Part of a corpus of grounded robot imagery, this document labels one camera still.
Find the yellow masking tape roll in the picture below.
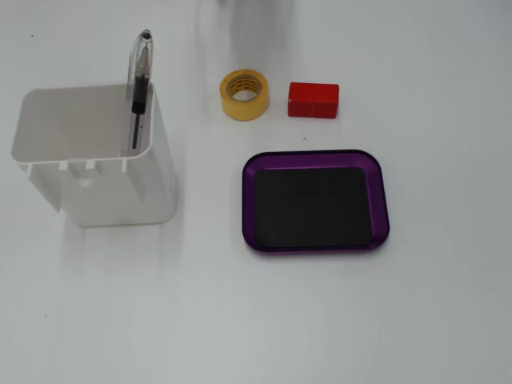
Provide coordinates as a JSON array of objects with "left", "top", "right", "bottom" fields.
[{"left": 219, "top": 69, "right": 270, "bottom": 122}]

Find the purple metal tray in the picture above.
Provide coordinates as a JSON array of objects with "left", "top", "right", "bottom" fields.
[{"left": 242, "top": 149, "right": 390, "bottom": 255}]

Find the black mat in tray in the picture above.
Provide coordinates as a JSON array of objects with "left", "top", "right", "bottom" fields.
[{"left": 254, "top": 166, "right": 375, "bottom": 248}]

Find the red textured block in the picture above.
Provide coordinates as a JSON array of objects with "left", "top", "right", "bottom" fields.
[{"left": 287, "top": 82, "right": 340, "bottom": 120}]

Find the white plastic pen holder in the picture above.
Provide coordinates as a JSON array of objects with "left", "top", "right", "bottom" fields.
[{"left": 10, "top": 82, "right": 179, "bottom": 228}]

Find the clear black ballpoint pen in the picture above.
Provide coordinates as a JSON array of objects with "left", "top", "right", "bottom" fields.
[{"left": 118, "top": 28, "right": 157, "bottom": 158}]

